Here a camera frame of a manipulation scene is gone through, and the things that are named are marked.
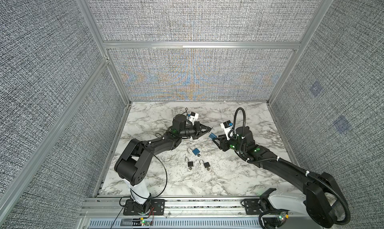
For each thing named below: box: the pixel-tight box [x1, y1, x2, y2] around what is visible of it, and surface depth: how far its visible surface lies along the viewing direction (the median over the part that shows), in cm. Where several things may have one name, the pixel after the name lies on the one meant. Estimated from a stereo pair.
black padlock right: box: [199, 159, 211, 168], surface depth 89 cm
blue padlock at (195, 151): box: [187, 147, 201, 156], surface depth 94 cm
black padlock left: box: [185, 156, 194, 167], surface depth 89 cm
